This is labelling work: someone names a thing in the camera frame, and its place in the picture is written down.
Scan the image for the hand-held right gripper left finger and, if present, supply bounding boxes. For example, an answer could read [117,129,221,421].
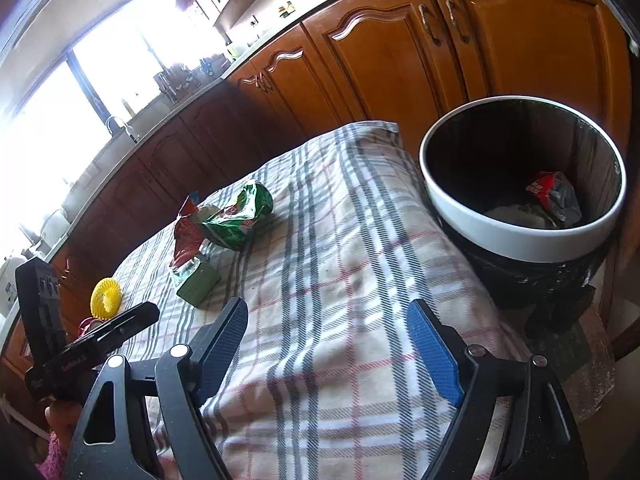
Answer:
[65,297,249,480]

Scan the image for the plaid tablecloth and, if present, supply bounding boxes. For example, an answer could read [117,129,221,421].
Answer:
[80,120,531,480]

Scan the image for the red white drink carton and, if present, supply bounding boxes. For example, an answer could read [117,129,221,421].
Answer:
[525,171,582,226]

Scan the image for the red foil wrapper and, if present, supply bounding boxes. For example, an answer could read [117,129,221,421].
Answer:
[172,192,211,268]

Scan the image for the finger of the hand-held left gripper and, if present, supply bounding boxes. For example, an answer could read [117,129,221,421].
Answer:
[15,257,67,362]
[65,301,161,361]

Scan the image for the black bin with white rim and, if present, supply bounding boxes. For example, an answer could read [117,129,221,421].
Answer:
[419,95,627,308]

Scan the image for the dish rack with utensils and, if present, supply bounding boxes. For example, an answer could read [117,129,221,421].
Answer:
[152,57,226,101]

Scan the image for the kitchen window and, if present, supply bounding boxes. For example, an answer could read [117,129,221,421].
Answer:
[0,15,221,211]

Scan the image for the yellow foam fruit net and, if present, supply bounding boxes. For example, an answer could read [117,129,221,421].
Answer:
[90,277,126,321]

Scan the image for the wooden base cabinets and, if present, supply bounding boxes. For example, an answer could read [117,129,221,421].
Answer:
[0,0,636,361]

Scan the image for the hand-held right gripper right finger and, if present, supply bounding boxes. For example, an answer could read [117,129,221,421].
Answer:
[406,299,586,480]

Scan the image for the white kitchen appliance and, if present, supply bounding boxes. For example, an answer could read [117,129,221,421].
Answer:
[0,255,23,318]

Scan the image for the green foil wrapper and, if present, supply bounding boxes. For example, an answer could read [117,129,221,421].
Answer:
[202,181,274,253]

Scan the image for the chrome kitchen faucet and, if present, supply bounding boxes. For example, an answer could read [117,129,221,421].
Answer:
[105,116,138,143]

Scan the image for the person's left hand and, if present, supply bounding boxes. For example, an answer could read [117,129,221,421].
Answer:
[44,400,84,444]

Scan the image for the green drink carton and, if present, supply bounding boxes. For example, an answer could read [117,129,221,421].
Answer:
[170,254,222,308]

